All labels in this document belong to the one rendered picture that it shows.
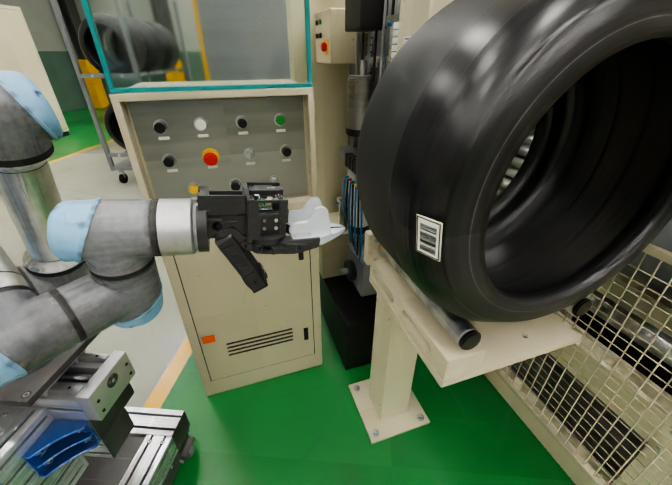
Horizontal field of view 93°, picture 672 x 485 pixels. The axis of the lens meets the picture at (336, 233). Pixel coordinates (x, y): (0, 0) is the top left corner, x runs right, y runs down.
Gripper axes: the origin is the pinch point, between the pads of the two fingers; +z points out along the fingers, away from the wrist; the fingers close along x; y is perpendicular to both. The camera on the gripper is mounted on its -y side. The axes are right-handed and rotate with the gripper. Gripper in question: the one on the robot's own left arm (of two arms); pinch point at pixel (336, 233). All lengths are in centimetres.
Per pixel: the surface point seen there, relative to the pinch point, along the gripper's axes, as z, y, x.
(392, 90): 8.5, 21.1, 6.0
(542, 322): 54, -25, -4
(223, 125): -16, 3, 66
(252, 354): -8, -93, 61
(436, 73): 9.8, 24.0, -2.5
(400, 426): 49, -105, 22
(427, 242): 9.3, 3.6, -10.5
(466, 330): 24.2, -16.5, -9.4
